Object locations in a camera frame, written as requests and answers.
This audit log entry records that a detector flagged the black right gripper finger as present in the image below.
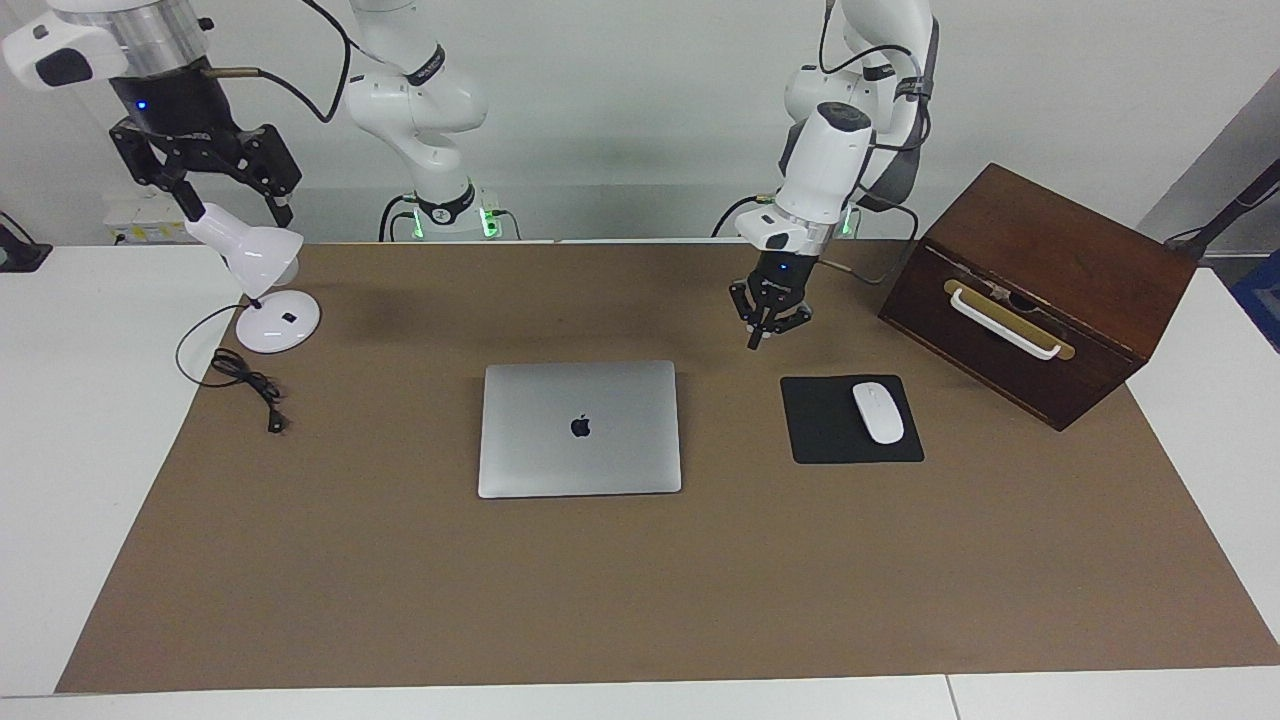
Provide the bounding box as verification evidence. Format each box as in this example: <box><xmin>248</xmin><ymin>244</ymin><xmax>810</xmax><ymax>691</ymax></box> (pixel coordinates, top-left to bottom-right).
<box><xmin>110</xmin><ymin>118</ymin><xmax>207</xmax><ymax>223</ymax></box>
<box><xmin>235</xmin><ymin>125</ymin><xmax>303</xmax><ymax>229</ymax></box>

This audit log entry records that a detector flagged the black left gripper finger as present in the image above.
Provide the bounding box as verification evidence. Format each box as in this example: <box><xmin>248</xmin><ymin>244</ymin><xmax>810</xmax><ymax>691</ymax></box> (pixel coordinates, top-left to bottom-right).
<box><xmin>730</xmin><ymin>283</ymin><xmax>766</xmax><ymax>349</ymax></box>
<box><xmin>762</xmin><ymin>305</ymin><xmax>813</xmax><ymax>349</ymax></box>

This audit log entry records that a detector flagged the grey aluminium laptop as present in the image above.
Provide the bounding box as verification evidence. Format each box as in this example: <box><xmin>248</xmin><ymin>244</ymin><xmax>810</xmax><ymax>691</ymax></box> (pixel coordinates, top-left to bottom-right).
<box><xmin>477</xmin><ymin>360</ymin><xmax>684</xmax><ymax>500</ymax></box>

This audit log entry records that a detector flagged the white power strip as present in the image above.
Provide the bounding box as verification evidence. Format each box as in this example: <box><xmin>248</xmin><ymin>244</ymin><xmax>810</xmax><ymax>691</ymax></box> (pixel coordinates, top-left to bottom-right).
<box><xmin>103</xmin><ymin>195</ymin><xmax>194</xmax><ymax>246</ymax></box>

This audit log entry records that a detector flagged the white desk lamp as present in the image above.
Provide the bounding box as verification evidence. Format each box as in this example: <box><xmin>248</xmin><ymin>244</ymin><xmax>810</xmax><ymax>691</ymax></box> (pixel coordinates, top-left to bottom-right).
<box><xmin>184</xmin><ymin>202</ymin><xmax>322</xmax><ymax>354</ymax></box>

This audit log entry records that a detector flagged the black mouse pad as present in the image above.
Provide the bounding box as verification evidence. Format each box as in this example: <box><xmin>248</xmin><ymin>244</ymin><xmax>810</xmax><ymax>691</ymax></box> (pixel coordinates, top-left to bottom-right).
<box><xmin>780</xmin><ymin>375</ymin><xmax>925</xmax><ymax>466</ymax></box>

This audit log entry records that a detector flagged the white computer mouse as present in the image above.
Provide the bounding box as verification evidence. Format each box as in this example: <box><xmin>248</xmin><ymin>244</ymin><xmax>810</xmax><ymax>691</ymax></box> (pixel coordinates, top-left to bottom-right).
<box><xmin>852</xmin><ymin>381</ymin><xmax>906</xmax><ymax>446</ymax></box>

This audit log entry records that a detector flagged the brown table mat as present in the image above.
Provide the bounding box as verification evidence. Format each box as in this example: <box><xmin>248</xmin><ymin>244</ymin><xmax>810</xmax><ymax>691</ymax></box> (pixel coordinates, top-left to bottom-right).
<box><xmin>55</xmin><ymin>238</ymin><xmax>1280</xmax><ymax>694</ymax></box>

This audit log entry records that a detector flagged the dark brown wooden box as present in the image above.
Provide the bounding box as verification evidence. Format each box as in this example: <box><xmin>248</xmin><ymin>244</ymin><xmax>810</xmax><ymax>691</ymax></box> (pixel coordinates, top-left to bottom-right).
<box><xmin>878</xmin><ymin>163</ymin><xmax>1199</xmax><ymax>432</ymax></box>

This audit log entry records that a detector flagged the black stand pole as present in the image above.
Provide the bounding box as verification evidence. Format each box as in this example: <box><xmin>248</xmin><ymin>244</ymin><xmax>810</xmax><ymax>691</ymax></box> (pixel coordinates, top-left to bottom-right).
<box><xmin>1165</xmin><ymin>158</ymin><xmax>1280</xmax><ymax>263</ymax></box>

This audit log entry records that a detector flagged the blue crate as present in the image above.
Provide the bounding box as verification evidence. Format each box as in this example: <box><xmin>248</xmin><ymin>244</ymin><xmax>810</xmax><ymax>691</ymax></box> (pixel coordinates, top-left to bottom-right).
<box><xmin>1230</xmin><ymin>250</ymin><xmax>1280</xmax><ymax>353</ymax></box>

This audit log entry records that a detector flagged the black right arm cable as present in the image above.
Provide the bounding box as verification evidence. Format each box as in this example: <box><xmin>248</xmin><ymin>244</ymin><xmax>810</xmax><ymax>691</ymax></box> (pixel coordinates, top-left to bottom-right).
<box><xmin>205</xmin><ymin>0</ymin><xmax>353</xmax><ymax>126</ymax></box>

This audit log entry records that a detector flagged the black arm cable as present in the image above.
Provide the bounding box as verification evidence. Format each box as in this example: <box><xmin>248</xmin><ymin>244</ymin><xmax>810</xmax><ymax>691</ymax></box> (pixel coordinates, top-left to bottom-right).
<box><xmin>205</xmin><ymin>0</ymin><xmax>353</xmax><ymax>126</ymax></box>
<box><xmin>820</xmin><ymin>205</ymin><xmax>921</xmax><ymax>286</ymax></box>

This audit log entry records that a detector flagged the black left base cable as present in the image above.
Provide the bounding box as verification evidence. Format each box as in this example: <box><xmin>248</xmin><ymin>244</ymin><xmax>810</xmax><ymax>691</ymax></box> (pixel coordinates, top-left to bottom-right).
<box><xmin>712</xmin><ymin>195</ymin><xmax>776</xmax><ymax>239</ymax></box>

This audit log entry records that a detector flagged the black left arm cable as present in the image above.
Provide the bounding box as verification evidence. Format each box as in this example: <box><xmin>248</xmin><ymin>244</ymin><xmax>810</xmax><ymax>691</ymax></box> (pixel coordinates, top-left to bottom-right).
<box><xmin>820</xmin><ymin>205</ymin><xmax>921</xmax><ymax>286</ymax></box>

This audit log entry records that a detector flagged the black clamp mount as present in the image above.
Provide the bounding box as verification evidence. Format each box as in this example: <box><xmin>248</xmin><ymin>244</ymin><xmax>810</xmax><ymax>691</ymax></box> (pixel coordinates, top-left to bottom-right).
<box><xmin>0</xmin><ymin>212</ymin><xmax>53</xmax><ymax>273</ymax></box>

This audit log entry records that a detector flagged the black lamp power cable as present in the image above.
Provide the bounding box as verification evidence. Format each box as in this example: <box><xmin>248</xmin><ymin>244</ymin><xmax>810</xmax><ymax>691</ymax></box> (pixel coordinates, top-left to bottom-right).
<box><xmin>176</xmin><ymin>303</ymin><xmax>289</xmax><ymax>435</ymax></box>

